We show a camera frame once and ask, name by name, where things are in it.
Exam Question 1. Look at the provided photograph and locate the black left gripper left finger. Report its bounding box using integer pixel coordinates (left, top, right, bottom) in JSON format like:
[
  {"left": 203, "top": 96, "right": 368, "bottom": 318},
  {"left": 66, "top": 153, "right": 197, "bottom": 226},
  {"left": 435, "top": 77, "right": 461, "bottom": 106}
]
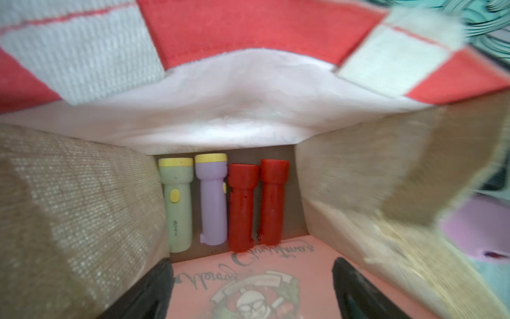
[{"left": 98, "top": 258, "right": 175, "bottom": 319}]

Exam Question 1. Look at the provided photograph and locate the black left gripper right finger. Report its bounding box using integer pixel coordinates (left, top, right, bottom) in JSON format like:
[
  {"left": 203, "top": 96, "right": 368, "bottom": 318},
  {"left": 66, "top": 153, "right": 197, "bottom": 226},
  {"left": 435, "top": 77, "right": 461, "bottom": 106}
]
[{"left": 332, "top": 257, "right": 409, "bottom": 319}]

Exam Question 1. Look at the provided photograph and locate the pale green flashlight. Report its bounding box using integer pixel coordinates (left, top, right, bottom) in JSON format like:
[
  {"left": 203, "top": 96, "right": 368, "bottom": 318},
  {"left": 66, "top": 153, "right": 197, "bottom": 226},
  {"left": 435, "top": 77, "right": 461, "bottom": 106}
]
[{"left": 158, "top": 158, "right": 194, "bottom": 254}]

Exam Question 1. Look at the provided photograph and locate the purple flashlight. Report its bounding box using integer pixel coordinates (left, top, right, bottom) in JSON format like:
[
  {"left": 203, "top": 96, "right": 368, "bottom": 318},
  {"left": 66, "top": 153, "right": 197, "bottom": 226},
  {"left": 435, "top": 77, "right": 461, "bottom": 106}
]
[{"left": 195, "top": 153, "right": 228, "bottom": 246}]

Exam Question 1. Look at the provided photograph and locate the red flashlight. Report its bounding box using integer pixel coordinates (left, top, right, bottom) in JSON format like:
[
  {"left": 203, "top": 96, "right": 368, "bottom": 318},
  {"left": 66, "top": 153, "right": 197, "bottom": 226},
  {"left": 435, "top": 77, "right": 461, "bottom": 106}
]
[
  {"left": 228, "top": 163, "right": 259, "bottom": 253},
  {"left": 259, "top": 159, "right": 290, "bottom": 246}
]

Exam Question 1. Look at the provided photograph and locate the red canvas tote bag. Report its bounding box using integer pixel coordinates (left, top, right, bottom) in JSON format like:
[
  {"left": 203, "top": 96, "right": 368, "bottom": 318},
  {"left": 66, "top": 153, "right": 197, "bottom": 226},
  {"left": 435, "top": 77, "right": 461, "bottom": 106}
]
[{"left": 1, "top": 1, "right": 509, "bottom": 318}]

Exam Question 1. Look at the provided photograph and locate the pink metronome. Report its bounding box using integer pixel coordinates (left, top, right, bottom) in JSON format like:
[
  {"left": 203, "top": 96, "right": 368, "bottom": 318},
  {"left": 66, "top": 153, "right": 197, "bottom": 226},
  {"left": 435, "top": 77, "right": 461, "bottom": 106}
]
[{"left": 440, "top": 195, "right": 509, "bottom": 264}]

